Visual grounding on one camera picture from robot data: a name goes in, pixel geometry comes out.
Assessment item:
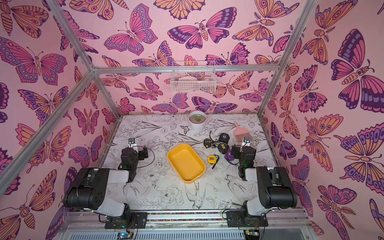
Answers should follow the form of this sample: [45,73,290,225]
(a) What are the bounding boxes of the white wire basket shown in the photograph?
[169,61,217,94]

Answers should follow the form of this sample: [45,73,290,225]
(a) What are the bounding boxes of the white plant pot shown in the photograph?
[188,111,207,132]

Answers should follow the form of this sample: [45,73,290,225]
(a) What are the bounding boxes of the yellow storage tray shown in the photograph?
[167,144,206,184]

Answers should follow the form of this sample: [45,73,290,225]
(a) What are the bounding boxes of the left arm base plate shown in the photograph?
[105,212,148,230]

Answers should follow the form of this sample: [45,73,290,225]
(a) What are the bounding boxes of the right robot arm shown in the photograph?
[231,137,298,220]

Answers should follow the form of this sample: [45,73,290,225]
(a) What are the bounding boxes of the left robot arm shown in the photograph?
[63,138,149,218]

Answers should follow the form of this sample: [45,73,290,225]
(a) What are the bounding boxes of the pink hand brush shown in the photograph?
[234,121,252,143]

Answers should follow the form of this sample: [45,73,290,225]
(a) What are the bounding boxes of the black yellow tape measure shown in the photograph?
[203,139,217,149]

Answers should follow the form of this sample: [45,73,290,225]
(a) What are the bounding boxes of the small yellow tape measure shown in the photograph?
[207,155,220,169]

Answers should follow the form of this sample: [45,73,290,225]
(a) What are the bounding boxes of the purple tape measure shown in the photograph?
[225,149,237,166]

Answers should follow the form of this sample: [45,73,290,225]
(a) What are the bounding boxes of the black round tape measure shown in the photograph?
[217,143,229,155]

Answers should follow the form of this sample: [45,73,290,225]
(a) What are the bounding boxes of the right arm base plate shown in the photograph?
[223,210,269,228]

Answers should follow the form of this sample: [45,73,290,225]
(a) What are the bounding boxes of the aluminium front rail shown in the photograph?
[60,209,312,233]

